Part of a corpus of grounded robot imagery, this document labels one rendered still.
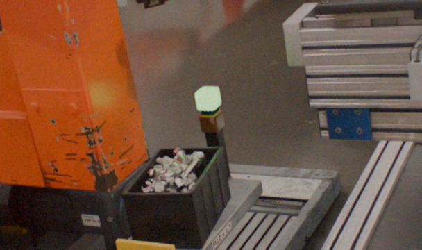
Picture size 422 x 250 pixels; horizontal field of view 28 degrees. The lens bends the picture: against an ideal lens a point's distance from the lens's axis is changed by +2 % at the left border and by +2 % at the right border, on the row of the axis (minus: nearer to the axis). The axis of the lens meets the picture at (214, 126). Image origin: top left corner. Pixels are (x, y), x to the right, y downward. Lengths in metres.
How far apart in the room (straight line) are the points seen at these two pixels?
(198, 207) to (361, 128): 0.41
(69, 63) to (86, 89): 0.06
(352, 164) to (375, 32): 1.24
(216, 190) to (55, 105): 0.35
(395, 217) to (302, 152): 0.93
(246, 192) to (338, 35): 0.37
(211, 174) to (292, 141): 1.45
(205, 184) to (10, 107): 0.44
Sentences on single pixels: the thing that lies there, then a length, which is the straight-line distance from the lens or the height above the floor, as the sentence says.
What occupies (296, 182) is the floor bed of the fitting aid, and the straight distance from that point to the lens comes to 2.57.
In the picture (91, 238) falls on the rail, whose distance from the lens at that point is 1.81.
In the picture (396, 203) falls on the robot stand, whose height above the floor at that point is 0.21.
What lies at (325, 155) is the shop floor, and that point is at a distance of 2.90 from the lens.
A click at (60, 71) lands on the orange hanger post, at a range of 1.61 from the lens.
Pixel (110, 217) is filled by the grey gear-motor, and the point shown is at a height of 0.34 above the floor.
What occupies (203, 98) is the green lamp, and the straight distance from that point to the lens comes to 1.70.
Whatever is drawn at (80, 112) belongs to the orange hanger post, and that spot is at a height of 0.70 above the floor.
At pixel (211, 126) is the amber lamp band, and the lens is 1.72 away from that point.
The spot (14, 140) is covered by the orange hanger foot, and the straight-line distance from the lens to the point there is 1.76.
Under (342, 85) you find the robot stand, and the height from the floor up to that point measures 0.64.
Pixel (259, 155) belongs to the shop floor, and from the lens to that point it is 2.96.
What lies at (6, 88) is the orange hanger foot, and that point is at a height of 0.73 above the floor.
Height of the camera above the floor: 1.23
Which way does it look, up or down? 22 degrees down
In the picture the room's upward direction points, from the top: 10 degrees counter-clockwise
